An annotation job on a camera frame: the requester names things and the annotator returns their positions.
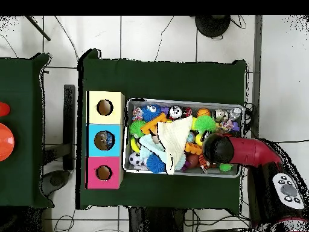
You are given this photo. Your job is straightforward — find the black round stand base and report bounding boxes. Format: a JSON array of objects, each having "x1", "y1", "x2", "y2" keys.
[{"x1": 195, "y1": 15, "x2": 232, "y2": 39}]

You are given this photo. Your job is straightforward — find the light green spiky ball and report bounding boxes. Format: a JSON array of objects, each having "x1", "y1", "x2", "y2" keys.
[{"x1": 194, "y1": 115, "x2": 218, "y2": 134}]

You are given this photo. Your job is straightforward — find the grey round floor base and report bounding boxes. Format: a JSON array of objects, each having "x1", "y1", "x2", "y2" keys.
[{"x1": 40, "y1": 169, "x2": 71, "y2": 195}]

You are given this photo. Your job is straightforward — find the shallow clear mesh bin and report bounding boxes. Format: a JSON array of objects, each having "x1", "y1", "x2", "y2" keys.
[{"x1": 124, "y1": 98, "x2": 244, "y2": 179}]

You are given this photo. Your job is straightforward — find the orange toy brick with studs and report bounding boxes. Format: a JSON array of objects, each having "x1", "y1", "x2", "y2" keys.
[{"x1": 185, "y1": 142, "x2": 203, "y2": 156}]

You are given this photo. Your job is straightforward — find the wooden box with three holes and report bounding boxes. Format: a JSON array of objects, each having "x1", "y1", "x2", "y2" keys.
[{"x1": 86, "y1": 91, "x2": 126, "y2": 189}]

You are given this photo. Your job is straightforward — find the black upright panel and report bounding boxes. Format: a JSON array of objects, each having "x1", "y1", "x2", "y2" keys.
[{"x1": 63, "y1": 84, "x2": 77, "y2": 171}]

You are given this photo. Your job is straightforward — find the small red object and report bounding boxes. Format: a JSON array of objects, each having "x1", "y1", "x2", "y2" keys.
[{"x1": 0, "y1": 101, "x2": 10, "y2": 117}]

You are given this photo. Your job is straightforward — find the small brown football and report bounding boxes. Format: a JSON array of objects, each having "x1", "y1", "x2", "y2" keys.
[{"x1": 185, "y1": 153, "x2": 200, "y2": 170}]

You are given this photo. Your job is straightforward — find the small soccer ball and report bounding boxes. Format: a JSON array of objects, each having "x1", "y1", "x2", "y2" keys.
[{"x1": 129, "y1": 152, "x2": 143, "y2": 166}]

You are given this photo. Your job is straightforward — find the orange disc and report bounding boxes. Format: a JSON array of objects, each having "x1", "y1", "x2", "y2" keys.
[{"x1": 0, "y1": 123, "x2": 15, "y2": 163}]

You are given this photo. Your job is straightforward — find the dark green side table cloth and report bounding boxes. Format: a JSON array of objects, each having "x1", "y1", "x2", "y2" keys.
[{"x1": 0, "y1": 53, "x2": 53, "y2": 210}]

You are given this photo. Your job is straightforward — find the pale blue waffle cloth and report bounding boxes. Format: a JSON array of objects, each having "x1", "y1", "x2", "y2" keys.
[{"x1": 139, "y1": 134, "x2": 187, "y2": 171}]

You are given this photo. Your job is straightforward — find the long orange toy brick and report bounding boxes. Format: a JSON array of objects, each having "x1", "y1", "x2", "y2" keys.
[{"x1": 141, "y1": 113, "x2": 167, "y2": 135}]

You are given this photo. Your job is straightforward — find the black drink can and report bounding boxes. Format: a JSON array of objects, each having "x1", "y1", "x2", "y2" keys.
[{"x1": 168, "y1": 105, "x2": 183, "y2": 120}]

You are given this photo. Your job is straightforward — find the plain blue spiky ball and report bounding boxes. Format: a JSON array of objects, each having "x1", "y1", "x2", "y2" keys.
[{"x1": 146, "y1": 154, "x2": 167, "y2": 174}]

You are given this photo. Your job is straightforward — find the cream yellow knitted cloth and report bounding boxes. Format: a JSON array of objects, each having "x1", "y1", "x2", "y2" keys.
[{"x1": 158, "y1": 115, "x2": 194, "y2": 176}]

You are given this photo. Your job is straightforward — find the crushed clear plastic bottle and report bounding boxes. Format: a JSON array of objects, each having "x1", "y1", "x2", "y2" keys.
[{"x1": 229, "y1": 106, "x2": 243, "y2": 121}]

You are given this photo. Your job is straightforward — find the blue spiky ball with eyes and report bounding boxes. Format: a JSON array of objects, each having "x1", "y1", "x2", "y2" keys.
[{"x1": 142, "y1": 104, "x2": 162, "y2": 121}]

